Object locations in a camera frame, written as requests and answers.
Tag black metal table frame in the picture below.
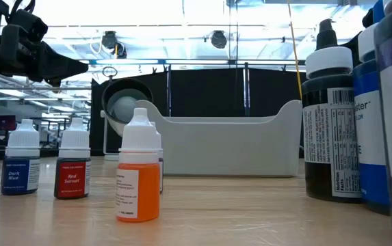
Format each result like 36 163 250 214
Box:
0 147 121 161

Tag small orange food coloring bottle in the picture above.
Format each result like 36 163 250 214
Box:
115 107 161 223

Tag large black food coloring bottle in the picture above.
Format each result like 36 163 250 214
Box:
301 18 363 204

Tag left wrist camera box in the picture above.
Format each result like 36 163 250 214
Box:
9 8 49 44

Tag black curtain partition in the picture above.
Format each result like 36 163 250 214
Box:
90 64 308 159

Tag dark computer monitor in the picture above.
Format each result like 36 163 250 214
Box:
0 115 17 132

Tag small red food coloring bottle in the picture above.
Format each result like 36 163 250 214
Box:
53 117 92 200

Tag black ceiling spotlight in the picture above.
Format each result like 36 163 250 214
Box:
114 42 129 59
100 30 119 49
210 29 228 50

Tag grey plastic bin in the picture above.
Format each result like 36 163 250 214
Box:
134 99 303 178

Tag yellow cable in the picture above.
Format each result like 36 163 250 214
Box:
286 0 303 102

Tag small white-capped dropper bottle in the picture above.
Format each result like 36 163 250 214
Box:
150 121 165 195

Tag small dark blue coloring bottle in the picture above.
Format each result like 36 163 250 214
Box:
0 118 42 196

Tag silver spotlight lamp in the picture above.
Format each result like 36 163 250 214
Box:
100 66 155 162

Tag large blue food coloring bottle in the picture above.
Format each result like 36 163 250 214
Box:
352 0 391 217

